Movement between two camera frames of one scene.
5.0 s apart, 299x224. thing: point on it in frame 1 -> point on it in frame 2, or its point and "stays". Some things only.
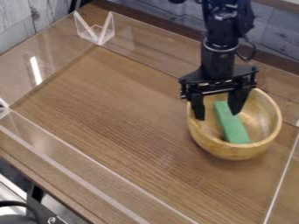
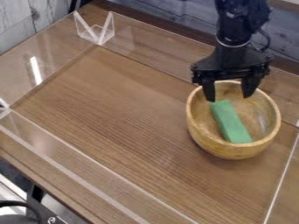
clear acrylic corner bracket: x=98 y=34 stays
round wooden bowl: x=261 y=117 stays
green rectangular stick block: x=234 y=129 stays
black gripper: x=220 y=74 -> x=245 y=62
